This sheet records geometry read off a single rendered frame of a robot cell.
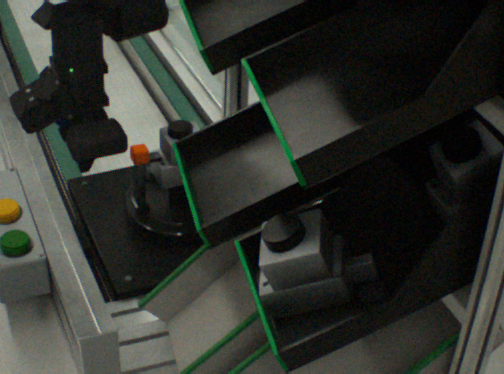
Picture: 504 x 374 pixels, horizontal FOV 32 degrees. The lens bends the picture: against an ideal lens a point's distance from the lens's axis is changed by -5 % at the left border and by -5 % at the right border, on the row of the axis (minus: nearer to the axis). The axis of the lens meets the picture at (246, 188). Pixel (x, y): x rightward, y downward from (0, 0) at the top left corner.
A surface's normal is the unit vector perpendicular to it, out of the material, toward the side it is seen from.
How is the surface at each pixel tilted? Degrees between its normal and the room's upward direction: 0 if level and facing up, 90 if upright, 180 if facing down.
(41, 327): 0
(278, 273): 97
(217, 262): 90
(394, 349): 45
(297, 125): 25
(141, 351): 90
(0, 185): 0
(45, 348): 0
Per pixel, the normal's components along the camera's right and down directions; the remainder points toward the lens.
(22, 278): 0.39, 0.55
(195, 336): -0.66, -0.51
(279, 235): -0.38, -0.70
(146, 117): 0.04, -0.81
